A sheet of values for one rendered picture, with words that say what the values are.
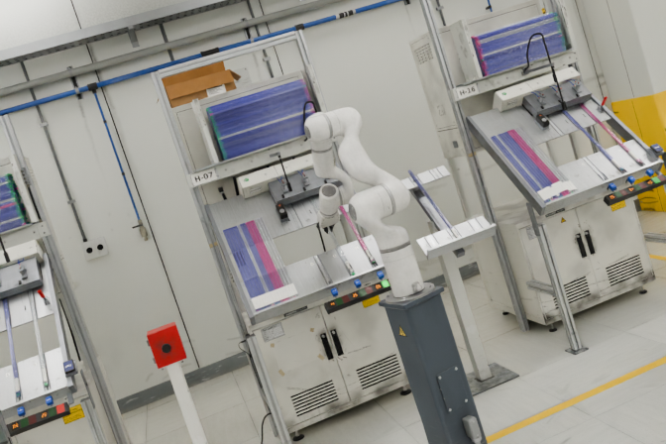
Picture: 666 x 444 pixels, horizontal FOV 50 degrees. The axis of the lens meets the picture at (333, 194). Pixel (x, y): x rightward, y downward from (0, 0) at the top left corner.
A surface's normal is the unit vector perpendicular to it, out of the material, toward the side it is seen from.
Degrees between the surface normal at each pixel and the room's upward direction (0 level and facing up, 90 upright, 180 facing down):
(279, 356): 90
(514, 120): 44
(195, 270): 90
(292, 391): 90
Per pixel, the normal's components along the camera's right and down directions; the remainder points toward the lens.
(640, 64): -0.92, 0.32
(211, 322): 0.24, 0.01
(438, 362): 0.45, -0.07
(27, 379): -0.04, -0.64
